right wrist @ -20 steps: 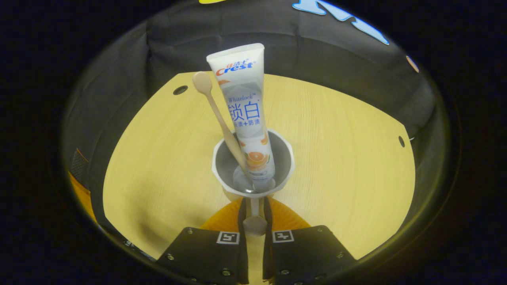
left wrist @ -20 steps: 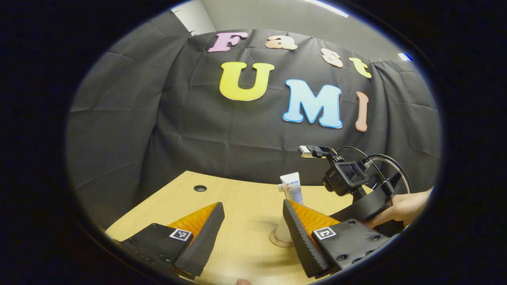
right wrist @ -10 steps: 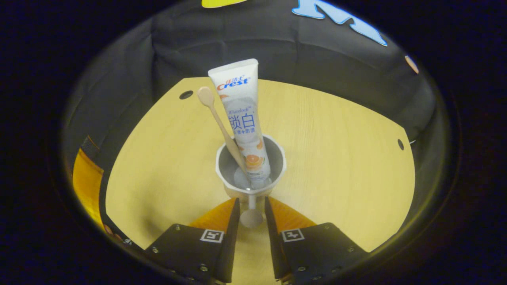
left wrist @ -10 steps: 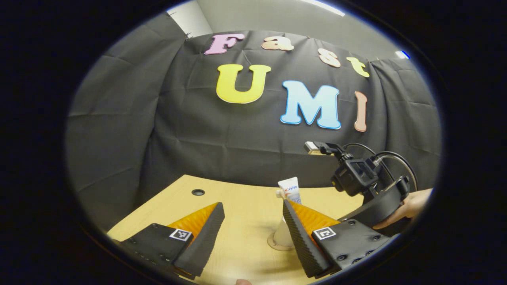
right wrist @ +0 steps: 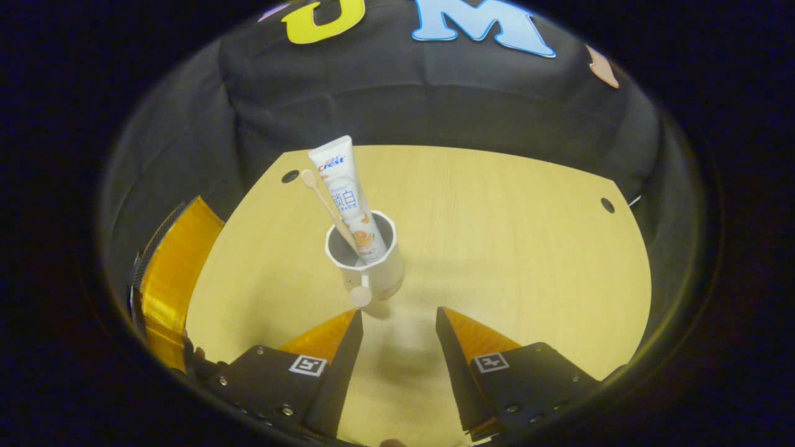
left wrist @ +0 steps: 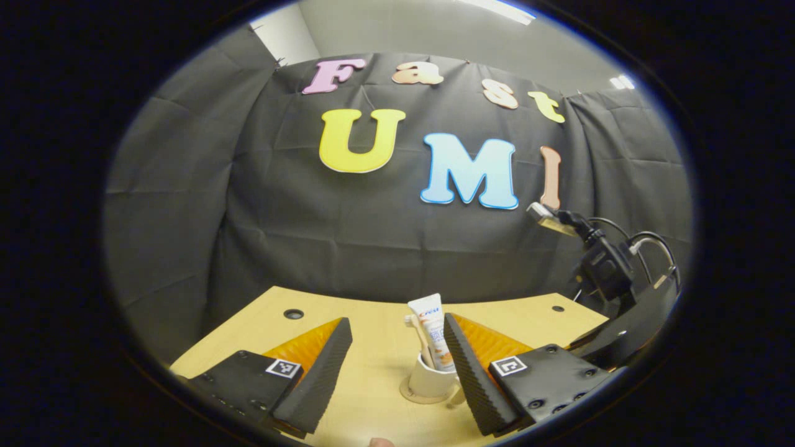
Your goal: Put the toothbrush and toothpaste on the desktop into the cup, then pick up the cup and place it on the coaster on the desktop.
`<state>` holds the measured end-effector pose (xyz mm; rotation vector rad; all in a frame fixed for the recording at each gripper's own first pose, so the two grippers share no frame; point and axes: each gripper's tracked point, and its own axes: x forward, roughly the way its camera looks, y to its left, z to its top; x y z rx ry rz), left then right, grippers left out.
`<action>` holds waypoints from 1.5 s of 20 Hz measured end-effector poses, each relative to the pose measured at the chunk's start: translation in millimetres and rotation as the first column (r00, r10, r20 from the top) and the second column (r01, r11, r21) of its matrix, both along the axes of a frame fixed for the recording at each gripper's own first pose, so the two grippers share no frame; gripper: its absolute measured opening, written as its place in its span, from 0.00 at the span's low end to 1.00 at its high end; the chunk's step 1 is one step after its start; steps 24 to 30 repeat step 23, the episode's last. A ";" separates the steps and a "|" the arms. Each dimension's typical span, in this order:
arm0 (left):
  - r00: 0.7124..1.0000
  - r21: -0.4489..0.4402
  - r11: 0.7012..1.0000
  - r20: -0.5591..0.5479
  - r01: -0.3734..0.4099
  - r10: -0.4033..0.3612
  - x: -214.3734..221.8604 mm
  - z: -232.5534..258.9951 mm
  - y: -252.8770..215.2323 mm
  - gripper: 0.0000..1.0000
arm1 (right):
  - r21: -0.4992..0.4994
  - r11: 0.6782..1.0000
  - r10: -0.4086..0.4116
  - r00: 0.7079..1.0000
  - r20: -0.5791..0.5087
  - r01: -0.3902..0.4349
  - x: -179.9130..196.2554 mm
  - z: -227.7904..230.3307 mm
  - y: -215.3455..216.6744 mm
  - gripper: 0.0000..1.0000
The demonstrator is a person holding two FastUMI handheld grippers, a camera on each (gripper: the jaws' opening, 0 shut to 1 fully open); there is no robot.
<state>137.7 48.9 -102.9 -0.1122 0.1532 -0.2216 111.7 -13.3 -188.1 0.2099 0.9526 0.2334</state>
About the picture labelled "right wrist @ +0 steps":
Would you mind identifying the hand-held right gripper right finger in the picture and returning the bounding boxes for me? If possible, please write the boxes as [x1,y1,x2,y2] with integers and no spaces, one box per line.
[435,306,600,441]

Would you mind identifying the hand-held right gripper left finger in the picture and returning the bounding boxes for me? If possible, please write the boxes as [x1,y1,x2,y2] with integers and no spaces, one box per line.
[205,309,365,438]

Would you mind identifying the white cup with wooden handle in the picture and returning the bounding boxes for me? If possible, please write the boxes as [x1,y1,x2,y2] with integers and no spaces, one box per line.
[325,210,405,309]

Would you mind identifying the wooden toothbrush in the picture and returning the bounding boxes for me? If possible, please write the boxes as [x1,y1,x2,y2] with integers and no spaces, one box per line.
[300,169,361,258]

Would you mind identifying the white toothpaste tube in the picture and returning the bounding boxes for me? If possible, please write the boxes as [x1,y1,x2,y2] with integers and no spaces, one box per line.
[308,135,388,264]

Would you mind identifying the wooden desktop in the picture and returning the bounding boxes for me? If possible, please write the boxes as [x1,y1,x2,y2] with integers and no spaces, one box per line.
[185,145,653,447]

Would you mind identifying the black backdrop cloth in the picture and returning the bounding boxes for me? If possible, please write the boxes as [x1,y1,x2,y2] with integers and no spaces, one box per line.
[102,0,684,348]

